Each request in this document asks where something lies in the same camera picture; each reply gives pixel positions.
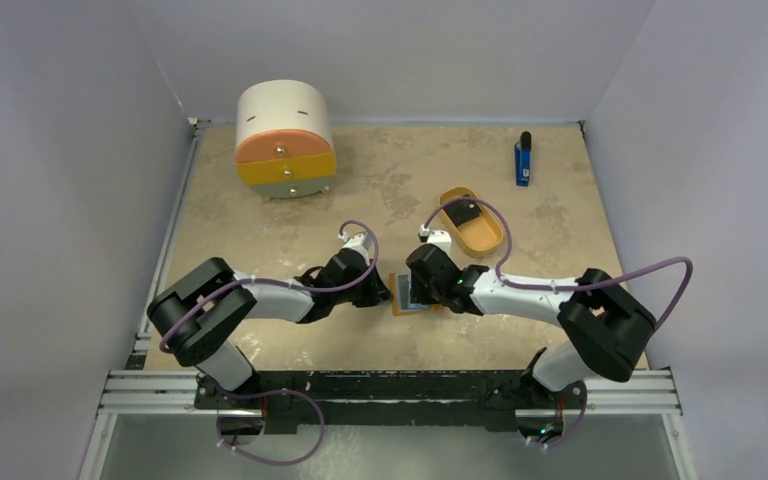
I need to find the orange leather card holder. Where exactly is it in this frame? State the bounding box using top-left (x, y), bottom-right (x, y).
top-left (388, 273), bottom-right (442, 317)

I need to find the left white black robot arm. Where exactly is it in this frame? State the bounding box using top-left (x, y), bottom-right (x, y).
top-left (146, 248), bottom-right (392, 409)

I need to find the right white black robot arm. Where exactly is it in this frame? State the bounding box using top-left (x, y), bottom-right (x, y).
top-left (406, 244), bottom-right (656, 407)

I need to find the tan oval tray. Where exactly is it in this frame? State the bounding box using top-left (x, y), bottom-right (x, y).
top-left (438, 186), bottom-right (506, 258)

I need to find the round mini drawer cabinet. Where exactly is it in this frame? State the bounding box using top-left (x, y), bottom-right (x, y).
top-left (234, 79), bottom-right (337, 199)

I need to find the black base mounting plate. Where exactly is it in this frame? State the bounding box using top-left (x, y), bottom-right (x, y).
top-left (194, 370), bottom-right (586, 435)

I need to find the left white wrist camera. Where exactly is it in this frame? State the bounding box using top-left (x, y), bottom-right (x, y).
top-left (338, 232), bottom-right (373, 262)

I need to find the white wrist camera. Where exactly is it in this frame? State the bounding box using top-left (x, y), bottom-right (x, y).
top-left (338, 232), bottom-right (373, 262)
top-left (418, 225), bottom-right (452, 254)

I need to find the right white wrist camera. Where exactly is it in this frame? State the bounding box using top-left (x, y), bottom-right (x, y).
top-left (418, 225), bottom-right (452, 254)

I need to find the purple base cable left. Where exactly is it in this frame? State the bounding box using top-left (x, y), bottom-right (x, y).
top-left (214, 388), bottom-right (326, 468)

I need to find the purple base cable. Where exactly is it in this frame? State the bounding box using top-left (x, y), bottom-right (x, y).
top-left (214, 388), bottom-right (326, 468)
top-left (526, 380), bottom-right (589, 452)

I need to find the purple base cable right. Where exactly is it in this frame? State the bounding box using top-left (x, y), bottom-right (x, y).
top-left (526, 380), bottom-right (589, 452)

